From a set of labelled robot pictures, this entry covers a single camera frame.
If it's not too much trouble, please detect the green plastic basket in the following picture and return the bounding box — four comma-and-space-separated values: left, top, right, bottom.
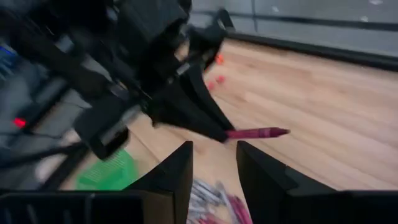
76, 149, 139, 191

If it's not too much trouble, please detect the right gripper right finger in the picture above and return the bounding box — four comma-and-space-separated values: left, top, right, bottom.
236, 141, 398, 224

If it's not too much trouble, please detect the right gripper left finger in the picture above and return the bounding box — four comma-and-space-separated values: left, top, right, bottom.
0, 141, 193, 224

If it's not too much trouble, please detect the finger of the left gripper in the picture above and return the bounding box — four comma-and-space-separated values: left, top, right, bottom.
178, 62, 236, 133
146, 83, 229, 144

